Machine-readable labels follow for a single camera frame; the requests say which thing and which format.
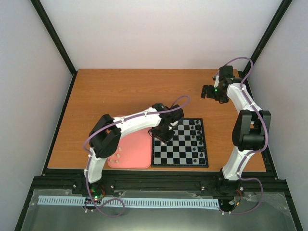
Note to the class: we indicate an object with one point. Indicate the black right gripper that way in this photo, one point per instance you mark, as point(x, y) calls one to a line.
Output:
point(224, 99)

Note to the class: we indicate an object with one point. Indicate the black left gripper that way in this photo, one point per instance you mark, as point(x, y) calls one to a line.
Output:
point(165, 139)

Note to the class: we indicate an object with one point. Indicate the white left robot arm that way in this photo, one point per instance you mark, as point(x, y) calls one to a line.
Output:
point(104, 138)

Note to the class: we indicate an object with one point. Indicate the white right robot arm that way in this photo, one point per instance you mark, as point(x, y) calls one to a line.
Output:
point(249, 135)

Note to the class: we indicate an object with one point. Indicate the black and grey chessboard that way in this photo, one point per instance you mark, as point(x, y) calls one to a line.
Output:
point(178, 151)

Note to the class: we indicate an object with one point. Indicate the pink plastic tray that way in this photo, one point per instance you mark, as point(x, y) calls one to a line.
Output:
point(136, 151)

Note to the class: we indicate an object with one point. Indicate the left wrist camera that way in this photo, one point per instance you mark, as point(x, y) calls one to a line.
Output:
point(175, 116)

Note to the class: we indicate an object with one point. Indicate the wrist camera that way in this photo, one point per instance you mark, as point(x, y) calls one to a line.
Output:
point(224, 71)
point(175, 116)

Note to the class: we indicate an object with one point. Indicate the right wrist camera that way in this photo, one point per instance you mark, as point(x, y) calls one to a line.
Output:
point(224, 71)

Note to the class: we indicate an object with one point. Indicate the black aluminium frame rail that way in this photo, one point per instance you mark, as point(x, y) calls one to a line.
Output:
point(113, 181)

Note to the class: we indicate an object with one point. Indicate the right black frame post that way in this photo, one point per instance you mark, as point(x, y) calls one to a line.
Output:
point(280, 12)

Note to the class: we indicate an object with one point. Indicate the black frame post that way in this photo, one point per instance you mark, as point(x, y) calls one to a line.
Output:
point(39, 8)
point(280, 12)

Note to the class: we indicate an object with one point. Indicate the light blue cable duct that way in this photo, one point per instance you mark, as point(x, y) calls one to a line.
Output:
point(130, 202)

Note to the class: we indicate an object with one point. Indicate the left black frame post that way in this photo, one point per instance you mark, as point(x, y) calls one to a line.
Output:
point(39, 8)

